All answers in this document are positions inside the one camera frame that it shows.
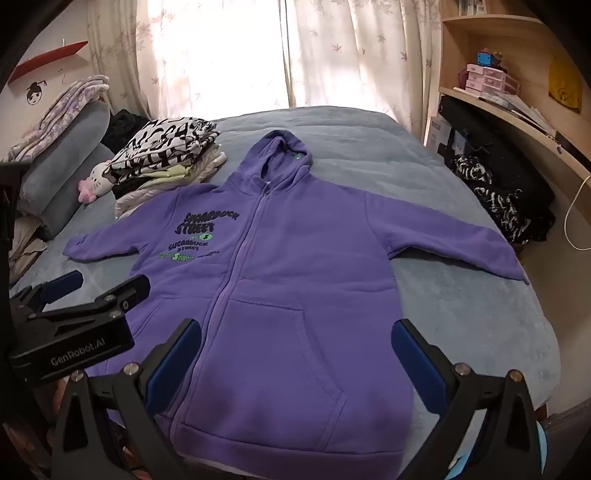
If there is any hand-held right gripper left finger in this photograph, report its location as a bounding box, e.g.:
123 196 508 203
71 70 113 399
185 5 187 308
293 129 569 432
48 318 202 480

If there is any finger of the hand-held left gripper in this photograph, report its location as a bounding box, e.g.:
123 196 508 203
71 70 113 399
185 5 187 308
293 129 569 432
9 271 85 319
28 274 151 336

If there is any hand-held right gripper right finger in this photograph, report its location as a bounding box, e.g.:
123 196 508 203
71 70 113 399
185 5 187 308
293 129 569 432
390 318 546 480

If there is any purple zip hoodie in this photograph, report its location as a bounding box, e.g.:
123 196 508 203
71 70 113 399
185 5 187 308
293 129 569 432
63 129 532 480

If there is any black patterned clothes pile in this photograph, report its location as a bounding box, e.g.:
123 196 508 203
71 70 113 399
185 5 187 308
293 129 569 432
438 95 556 241

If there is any grey pillow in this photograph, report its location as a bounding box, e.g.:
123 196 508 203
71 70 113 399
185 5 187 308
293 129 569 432
39 143 116 241
9 99 112 197

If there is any pink white cat plush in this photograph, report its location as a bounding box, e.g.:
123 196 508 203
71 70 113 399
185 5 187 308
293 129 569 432
78 161 116 204

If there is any light green folded garment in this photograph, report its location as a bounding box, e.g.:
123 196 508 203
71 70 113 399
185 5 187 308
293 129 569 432
139 166 191 186

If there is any cream folded garment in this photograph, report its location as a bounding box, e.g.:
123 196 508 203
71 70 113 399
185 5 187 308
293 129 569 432
115 152 228 219

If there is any black white patterned folded garment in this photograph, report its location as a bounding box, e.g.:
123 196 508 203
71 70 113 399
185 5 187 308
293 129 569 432
102 117 221 185

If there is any black crumpled cloth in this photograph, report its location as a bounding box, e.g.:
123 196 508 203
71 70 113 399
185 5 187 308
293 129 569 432
99 109 151 158

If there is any floral folded blanket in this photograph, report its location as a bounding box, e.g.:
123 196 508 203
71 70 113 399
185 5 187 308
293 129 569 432
9 75 112 162

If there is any black white zebra cloth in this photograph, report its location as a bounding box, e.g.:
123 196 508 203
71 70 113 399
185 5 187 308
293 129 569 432
450 154 536 245

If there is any white cardboard box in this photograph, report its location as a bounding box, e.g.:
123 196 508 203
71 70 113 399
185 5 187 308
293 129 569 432
424 115 467 160

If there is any floral sheer curtain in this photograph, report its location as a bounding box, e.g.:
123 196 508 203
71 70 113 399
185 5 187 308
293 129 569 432
88 0 291 126
281 0 444 139

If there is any black flat device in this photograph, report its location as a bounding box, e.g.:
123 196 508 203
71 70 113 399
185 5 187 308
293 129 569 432
554 131 591 163

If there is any pile of papers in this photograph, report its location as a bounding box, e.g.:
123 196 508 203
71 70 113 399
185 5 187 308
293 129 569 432
480 92 555 136

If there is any pink drawer organizer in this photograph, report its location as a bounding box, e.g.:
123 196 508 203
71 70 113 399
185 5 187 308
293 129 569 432
464 63 522 95

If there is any blue toy box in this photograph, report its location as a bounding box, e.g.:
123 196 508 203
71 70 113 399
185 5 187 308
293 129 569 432
475 48 509 70

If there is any yellow cloth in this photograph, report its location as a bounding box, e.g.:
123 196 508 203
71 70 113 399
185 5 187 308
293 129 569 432
548 55 583 114

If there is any wooden bookshelf desk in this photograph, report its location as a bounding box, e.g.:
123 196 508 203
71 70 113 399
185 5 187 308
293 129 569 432
422 0 591 252

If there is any cartoon face wall sticker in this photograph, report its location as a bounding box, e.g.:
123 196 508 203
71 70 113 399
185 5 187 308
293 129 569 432
25 78 49 107

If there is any white cable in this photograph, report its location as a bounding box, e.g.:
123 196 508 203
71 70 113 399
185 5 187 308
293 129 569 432
564 173 591 252

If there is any red wall shelf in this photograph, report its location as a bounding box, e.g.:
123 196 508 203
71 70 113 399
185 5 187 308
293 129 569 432
8 41 88 86

